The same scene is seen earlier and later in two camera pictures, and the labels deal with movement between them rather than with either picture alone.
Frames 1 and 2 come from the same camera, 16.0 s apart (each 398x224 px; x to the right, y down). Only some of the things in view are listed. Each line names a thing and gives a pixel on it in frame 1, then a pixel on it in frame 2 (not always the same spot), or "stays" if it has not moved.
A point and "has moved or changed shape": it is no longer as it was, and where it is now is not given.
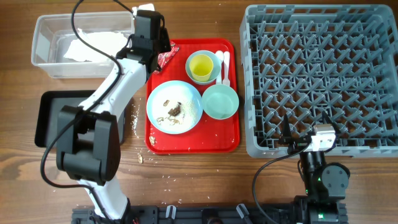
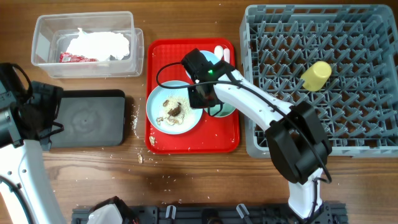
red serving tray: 209,135 stays
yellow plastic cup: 201,66 has moved or changed shape
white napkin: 112,43 stays
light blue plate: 174,107 stays
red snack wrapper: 164,57 -> 68,57
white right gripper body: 333,140 -> 197,102
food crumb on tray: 152,140 stays
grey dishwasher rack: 301,60 stays
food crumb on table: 140,158 stays
